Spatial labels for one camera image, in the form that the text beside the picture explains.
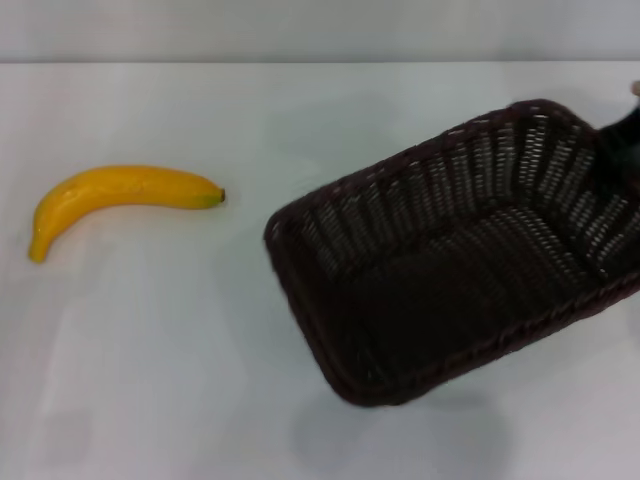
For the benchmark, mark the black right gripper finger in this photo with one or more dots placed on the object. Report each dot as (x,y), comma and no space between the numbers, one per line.
(622,135)

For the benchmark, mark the dark brown woven basket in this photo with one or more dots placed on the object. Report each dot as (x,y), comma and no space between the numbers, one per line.
(450,280)

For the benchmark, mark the yellow plastic banana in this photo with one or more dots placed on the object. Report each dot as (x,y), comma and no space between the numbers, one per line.
(120,187)

